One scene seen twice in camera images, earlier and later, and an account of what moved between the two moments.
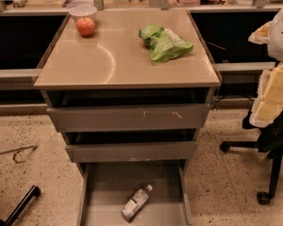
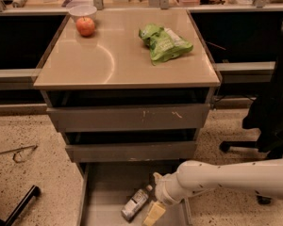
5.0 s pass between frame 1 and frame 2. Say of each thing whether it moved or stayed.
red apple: stayed
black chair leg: stayed
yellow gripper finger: moved
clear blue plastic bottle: stayed
